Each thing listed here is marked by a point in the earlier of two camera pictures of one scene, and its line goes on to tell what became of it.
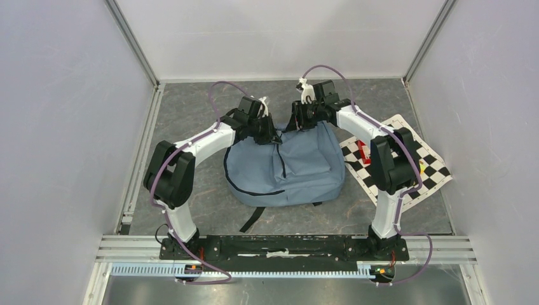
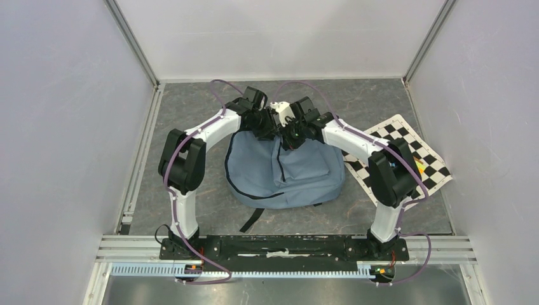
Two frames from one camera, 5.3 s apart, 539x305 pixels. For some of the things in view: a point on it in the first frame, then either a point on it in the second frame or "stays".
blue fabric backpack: x=307 y=168 stays
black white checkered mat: x=433 y=173 stays
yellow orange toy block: x=423 y=166 stays
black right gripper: x=297 y=121 -> x=288 y=143
